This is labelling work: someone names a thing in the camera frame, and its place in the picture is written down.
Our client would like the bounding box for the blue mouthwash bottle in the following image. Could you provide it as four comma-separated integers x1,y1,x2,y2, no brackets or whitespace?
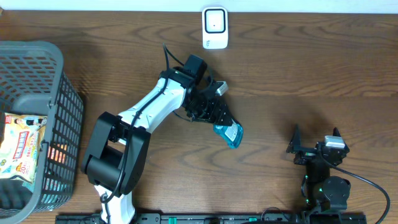
213,121,244,149

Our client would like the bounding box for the yellow snack bag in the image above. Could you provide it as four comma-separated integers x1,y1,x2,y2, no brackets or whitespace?
1,113,47,184

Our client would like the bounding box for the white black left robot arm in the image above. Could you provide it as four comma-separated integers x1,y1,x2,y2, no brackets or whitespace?
81,55,243,223

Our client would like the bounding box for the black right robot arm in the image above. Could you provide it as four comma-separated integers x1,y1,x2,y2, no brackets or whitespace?
286,126,351,213

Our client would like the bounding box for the grey plastic shopping basket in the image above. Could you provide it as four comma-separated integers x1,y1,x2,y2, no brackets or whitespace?
1,41,84,223

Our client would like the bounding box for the black right camera cable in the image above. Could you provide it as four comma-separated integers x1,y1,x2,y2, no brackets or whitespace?
317,146,391,224

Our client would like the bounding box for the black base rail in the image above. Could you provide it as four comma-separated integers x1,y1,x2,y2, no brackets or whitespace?
55,212,368,224

